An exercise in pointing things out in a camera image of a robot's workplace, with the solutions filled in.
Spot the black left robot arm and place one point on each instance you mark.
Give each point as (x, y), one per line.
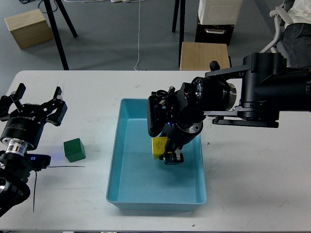
(18, 162)

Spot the light wooden box left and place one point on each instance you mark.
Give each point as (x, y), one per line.
(29, 28)

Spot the white appliance box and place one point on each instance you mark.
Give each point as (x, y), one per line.
(219, 12)

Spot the black stand legs centre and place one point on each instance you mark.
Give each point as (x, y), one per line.
(179, 13)

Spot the yellow wooden block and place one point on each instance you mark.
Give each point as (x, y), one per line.
(158, 146)

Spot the wooden box centre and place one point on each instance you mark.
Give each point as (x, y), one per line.
(197, 56)

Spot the white office chair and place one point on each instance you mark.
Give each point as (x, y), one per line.
(281, 17)

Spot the green wooden block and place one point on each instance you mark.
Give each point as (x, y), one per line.
(74, 150)

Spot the light blue plastic box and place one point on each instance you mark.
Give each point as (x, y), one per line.
(138, 181)

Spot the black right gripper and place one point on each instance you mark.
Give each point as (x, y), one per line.
(177, 135)

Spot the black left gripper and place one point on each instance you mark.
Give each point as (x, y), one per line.
(27, 122)

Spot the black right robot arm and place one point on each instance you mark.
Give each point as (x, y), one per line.
(250, 95)

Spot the black tripod legs left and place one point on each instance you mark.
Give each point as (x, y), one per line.
(55, 31)

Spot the black drawer box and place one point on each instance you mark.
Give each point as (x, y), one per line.
(214, 33)

